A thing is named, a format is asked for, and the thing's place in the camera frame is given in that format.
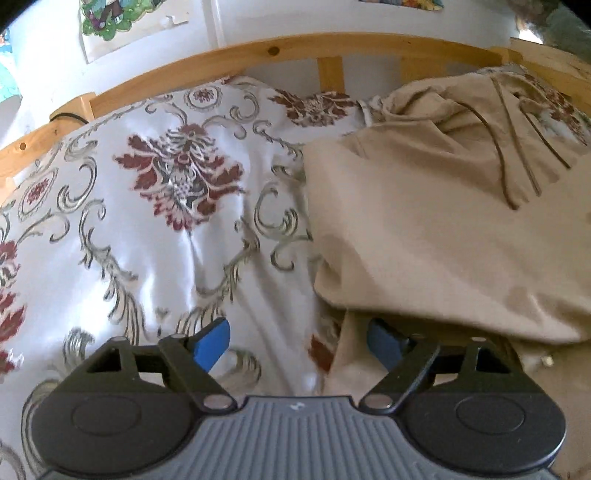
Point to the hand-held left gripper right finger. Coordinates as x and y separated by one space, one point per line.
385 344

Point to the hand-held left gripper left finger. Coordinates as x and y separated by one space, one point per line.
211 341

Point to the beige hoodie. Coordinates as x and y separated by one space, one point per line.
415 221

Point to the pile of mixed clothes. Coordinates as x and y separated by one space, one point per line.
554 23

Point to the white floral bedspread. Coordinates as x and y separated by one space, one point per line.
138 258

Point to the wooden bed frame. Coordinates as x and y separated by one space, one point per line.
184 64

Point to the green cartoon wall poster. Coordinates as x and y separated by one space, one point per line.
115 23

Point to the blue cartoon wall poster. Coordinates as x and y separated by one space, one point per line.
7 78

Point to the colourful cartoon wall poster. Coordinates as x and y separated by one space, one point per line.
401 3

